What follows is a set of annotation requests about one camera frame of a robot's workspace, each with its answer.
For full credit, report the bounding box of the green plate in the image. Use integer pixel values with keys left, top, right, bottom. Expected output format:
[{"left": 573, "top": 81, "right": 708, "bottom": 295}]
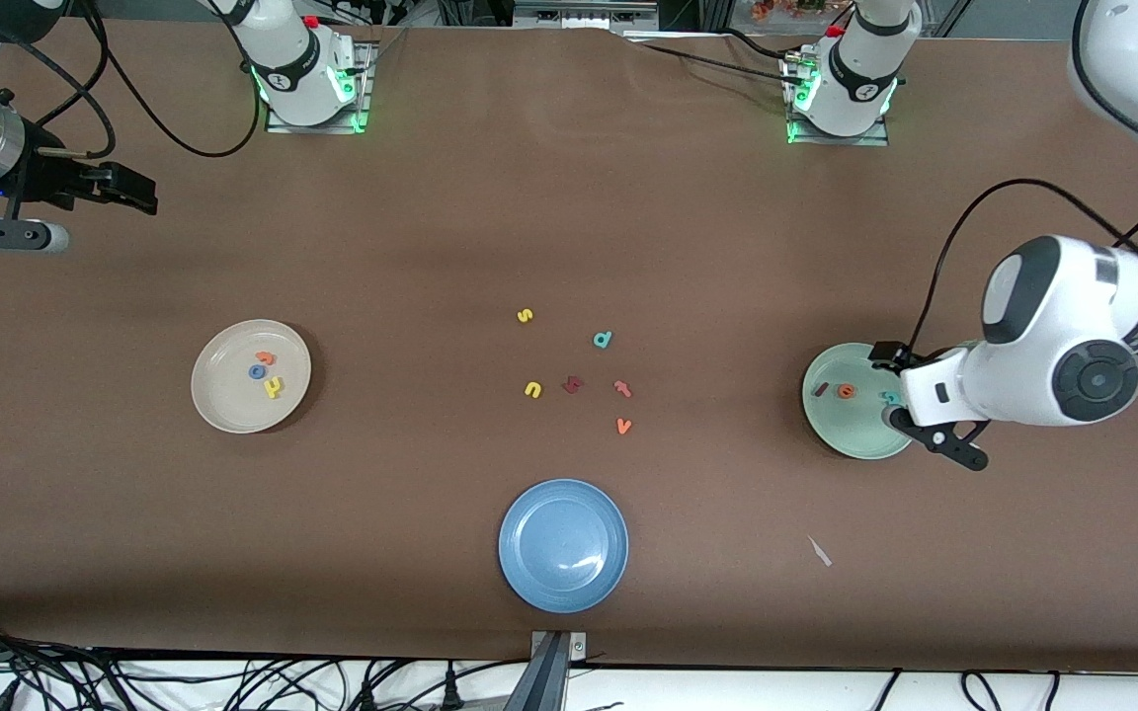
[{"left": 802, "top": 343, "right": 918, "bottom": 461}]

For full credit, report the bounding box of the beige brown plate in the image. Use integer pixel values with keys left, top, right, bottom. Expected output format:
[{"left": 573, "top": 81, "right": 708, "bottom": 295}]
[{"left": 191, "top": 319, "right": 313, "bottom": 435}]

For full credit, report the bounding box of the brown paper table cover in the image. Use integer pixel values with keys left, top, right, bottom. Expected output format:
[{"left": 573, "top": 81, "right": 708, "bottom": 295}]
[{"left": 0, "top": 18, "right": 1138, "bottom": 674}]

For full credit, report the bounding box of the orange flower decoration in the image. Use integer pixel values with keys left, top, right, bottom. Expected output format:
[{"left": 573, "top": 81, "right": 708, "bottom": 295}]
[{"left": 752, "top": 0, "right": 856, "bottom": 23}]

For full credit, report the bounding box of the blue plate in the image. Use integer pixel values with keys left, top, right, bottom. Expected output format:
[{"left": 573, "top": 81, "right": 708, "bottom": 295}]
[{"left": 498, "top": 479, "right": 629, "bottom": 614}]

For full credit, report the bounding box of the silver equipment box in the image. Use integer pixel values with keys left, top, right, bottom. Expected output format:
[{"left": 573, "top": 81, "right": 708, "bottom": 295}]
[{"left": 513, "top": 0, "right": 661, "bottom": 31}]

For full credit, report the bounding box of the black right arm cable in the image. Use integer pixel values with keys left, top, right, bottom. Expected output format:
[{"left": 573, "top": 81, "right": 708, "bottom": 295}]
[{"left": 0, "top": 0, "right": 262, "bottom": 159}]

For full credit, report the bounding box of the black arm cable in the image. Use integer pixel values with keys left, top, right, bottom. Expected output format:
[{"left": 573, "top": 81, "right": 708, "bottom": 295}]
[
  {"left": 910, "top": 0, "right": 1138, "bottom": 349},
  {"left": 0, "top": 0, "right": 262, "bottom": 159}
]

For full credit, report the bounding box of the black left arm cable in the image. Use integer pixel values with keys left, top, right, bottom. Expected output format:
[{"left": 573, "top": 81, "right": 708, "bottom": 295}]
[{"left": 910, "top": 0, "right": 1138, "bottom": 349}]

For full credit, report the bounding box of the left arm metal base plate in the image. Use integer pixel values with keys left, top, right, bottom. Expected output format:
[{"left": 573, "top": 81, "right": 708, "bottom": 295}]
[{"left": 781, "top": 44, "right": 892, "bottom": 148}]

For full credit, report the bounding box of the black base cable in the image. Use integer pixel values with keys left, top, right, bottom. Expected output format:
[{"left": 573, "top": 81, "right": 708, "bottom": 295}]
[{"left": 626, "top": 28, "right": 812, "bottom": 92}]

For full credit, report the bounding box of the silver mounting bracket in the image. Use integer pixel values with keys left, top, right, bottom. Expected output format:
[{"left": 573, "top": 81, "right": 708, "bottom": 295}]
[{"left": 529, "top": 630, "right": 588, "bottom": 661}]

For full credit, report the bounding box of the grey camera pole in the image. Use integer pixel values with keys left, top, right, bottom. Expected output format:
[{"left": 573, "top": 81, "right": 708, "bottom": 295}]
[{"left": 505, "top": 632, "right": 570, "bottom": 711}]

